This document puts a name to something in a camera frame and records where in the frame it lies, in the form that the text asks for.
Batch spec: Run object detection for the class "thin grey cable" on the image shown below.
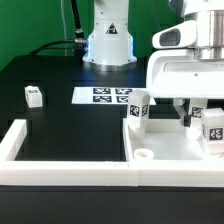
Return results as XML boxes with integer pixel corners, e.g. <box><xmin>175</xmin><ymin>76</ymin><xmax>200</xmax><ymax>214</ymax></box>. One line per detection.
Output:
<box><xmin>60</xmin><ymin>0</ymin><xmax>69</xmax><ymax>57</ymax></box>

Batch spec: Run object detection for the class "white square table top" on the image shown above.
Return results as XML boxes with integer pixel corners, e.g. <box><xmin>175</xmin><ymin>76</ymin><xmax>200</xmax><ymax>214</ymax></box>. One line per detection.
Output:
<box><xmin>123</xmin><ymin>119</ymin><xmax>224</xmax><ymax>162</ymax></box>

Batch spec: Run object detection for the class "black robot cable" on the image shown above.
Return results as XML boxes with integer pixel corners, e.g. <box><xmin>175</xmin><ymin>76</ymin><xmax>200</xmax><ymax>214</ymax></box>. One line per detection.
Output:
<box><xmin>29</xmin><ymin>0</ymin><xmax>89</xmax><ymax>57</ymax></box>

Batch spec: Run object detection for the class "white marker base plate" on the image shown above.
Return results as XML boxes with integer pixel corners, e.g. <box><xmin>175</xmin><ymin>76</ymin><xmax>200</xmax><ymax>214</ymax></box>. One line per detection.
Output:
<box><xmin>71</xmin><ymin>86</ymin><xmax>158</xmax><ymax>106</ymax></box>

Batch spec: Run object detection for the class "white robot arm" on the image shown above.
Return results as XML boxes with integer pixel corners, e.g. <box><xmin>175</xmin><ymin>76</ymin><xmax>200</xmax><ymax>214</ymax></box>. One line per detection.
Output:
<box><xmin>83</xmin><ymin>0</ymin><xmax>224</xmax><ymax>101</ymax></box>

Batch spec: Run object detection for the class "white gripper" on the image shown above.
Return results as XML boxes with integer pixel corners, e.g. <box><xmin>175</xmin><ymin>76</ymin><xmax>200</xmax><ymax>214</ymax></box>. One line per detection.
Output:
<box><xmin>146</xmin><ymin>20</ymin><xmax>224</xmax><ymax>127</ymax></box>

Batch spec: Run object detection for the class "white U-shaped fence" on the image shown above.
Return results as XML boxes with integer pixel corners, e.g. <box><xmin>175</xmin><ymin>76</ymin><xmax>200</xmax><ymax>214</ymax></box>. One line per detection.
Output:
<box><xmin>0</xmin><ymin>119</ymin><xmax>224</xmax><ymax>187</ymax></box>

